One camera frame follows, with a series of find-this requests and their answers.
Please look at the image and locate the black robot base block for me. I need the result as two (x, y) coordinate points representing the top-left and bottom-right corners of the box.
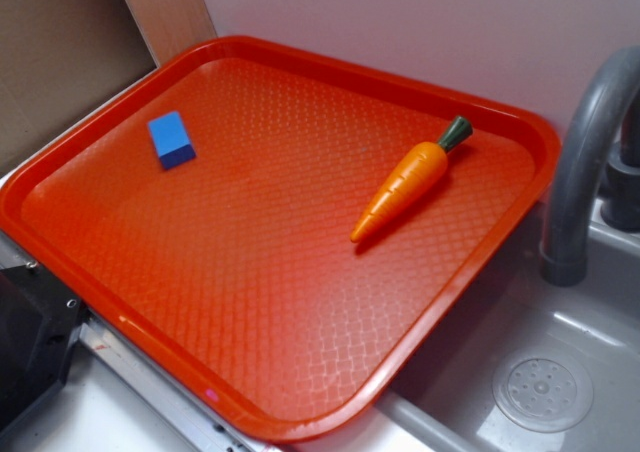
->
(1, 262), (86, 437)

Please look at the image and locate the orange toy carrot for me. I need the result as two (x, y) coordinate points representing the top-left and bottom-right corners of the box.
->
(349, 116), (473, 243)

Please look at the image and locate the orange plastic tray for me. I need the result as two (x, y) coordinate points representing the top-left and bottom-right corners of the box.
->
(1, 37), (560, 443)

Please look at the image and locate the blue rectangular block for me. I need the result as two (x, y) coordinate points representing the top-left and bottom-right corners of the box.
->
(147, 111), (196, 170)

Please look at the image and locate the grey toy sink basin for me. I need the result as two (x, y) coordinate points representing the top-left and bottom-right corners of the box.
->
(379, 211), (639, 451)

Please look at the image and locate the wooden board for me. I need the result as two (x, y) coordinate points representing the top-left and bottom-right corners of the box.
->
(125, 0), (217, 66)

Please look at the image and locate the grey toy faucet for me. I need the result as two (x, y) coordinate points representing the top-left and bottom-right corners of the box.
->
(540, 46), (639, 286)

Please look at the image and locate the brown cardboard panel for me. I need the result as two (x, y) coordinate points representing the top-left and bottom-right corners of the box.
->
(1, 0), (155, 173)

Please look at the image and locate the aluminium rail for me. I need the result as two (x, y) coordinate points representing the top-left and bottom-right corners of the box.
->
(1, 237), (270, 451)

